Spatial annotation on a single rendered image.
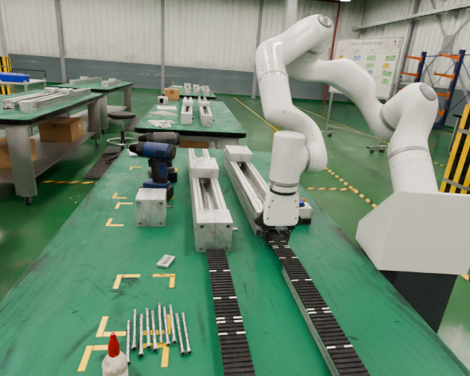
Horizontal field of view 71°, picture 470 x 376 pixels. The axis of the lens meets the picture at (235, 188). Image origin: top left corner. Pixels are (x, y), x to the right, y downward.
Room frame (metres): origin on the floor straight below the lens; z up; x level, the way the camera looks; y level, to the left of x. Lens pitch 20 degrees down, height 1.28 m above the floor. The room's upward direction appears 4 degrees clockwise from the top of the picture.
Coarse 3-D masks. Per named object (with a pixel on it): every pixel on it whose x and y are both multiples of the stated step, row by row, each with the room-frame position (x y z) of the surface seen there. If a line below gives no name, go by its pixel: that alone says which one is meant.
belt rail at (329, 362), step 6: (282, 270) 0.74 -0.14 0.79; (288, 276) 0.69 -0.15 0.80; (288, 282) 0.69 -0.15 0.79; (294, 288) 0.65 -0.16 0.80; (294, 294) 0.64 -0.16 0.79; (300, 300) 0.61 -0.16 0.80; (300, 306) 0.60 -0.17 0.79; (306, 312) 0.57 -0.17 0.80; (306, 318) 0.57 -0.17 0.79; (312, 324) 0.54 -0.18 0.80; (312, 330) 0.53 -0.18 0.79; (318, 336) 0.51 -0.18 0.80; (318, 342) 0.50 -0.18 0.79; (324, 348) 0.48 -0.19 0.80; (324, 354) 0.47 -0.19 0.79; (330, 360) 0.45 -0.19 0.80; (330, 366) 0.45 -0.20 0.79; (330, 372) 0.44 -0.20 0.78; (336, 372) 0.43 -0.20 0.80
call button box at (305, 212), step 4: (304, 204) 1.08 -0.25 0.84; (308, 204) 1.08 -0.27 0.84; (300, 208) 1.05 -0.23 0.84; (304, 208) 1.05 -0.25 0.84; (308, 208) 1.05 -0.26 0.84; (300, 212) 1.04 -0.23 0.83; (304, 212) 1.04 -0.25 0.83; (308, 212) 1.05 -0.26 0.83; (312, 212) 1.05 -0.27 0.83; (300, 216) 1.04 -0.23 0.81; (304, 216) 1.04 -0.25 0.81; (308, 216) 1.05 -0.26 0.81; (304, 220) 1.04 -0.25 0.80; (308, 220) 1.05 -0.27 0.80; (300, 224) 1.04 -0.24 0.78; (304, 224) 1.05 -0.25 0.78; (308, 224) 1.05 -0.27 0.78
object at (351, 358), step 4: (332, 356) 0.45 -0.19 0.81; (336, 356) 0.45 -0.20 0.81; (340, 356) 0.45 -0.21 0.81; (344, 356) 0.45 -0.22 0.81; (348, 356) 0.45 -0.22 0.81; (352, 356) 0.45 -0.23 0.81; (356, 356) 0.45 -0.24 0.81; (336, 360) 0.44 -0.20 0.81; (340, 360) 0.44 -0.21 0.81; (344, 360) 0.44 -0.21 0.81; (348, 360) 0.44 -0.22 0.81; (352, 360) 0.44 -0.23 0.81; (356, 360) 0.44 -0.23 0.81; (360, 360) 0.44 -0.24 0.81; (336, 364) 0.43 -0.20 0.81; (340, 364) 0.43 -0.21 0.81
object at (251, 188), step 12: (228, 168) 1.57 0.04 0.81; (240, 168) 1.49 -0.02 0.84; (252, 168) 1.41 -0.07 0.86; (240, 180) 1.23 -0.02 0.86; (252, 180) 1.33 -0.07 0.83; (240, 192) 1.20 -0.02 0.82; (252, 192) 1.10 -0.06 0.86; (264, 192) 1.13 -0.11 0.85; (252, 204) 1.00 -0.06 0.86; (252, 216) 0.98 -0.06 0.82; (252, 228) 0.97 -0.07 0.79; (276, 228) 0.94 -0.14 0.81
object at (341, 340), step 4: (340, 336) 0.49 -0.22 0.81; (344, 336) 0.49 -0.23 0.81; (324, 340) 0.48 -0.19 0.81; (328, 340) 0.48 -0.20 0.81; (332, 340) 0.48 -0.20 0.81; (336, 340) 0.49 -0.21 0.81; (340, 340) 0.49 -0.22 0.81; (344, 340) 0.49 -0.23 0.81; (348, 340) 0.49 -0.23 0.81; (324, 344) 0.48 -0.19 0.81; (328, 344) 0.47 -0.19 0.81; (332, 344) 0.47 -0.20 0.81; (336, 344) 0.48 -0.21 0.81; (340, 344) 0.48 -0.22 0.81; (344, 344) 0.48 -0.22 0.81; (348, 344) 0.48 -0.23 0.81
